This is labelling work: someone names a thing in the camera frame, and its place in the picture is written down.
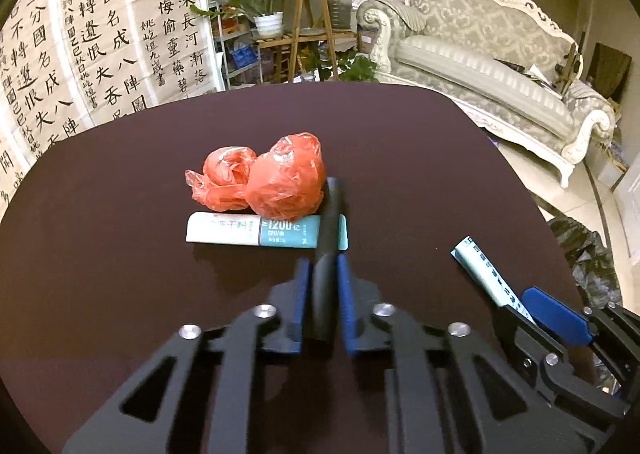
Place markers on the red plastic bag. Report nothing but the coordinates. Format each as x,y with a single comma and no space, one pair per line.
285,179
227,179

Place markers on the small green floor plant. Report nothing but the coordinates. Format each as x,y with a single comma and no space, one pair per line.
357,69

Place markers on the cardboard box with papers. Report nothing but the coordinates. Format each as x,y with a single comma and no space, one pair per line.
615,159

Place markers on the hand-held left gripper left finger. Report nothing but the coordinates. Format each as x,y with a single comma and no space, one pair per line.
301,309

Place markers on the dark framed panel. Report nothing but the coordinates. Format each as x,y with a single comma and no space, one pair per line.
610,72

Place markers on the metal shelf rack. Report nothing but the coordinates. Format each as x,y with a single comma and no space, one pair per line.
225,49

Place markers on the calligraphy paper sheet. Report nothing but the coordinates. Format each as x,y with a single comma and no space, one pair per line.
35,84
135,24

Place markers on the blue plastic crate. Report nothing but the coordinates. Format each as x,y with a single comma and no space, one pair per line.
245,58

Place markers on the dark brown tablecloth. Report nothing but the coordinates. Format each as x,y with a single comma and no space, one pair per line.
125,234

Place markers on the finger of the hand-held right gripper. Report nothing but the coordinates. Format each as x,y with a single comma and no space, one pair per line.
557,316
530,344

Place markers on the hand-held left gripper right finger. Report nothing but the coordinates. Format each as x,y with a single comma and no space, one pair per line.
347,309

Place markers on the brown wooden frame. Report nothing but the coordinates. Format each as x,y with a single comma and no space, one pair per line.
572,67

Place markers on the black cylindrical tube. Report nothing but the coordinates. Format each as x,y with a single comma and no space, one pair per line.
327,284

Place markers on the teal and white carton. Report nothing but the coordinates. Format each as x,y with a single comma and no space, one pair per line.
225,229
480,269

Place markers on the cream ornate sofa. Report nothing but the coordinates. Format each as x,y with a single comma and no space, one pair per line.
475,69

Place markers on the wooden plant stand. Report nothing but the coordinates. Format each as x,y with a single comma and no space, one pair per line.
300,34

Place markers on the black trash bag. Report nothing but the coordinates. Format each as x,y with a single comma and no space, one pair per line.
585,259

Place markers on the papers on sofa seat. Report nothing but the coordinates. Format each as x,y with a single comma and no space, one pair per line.
530,74

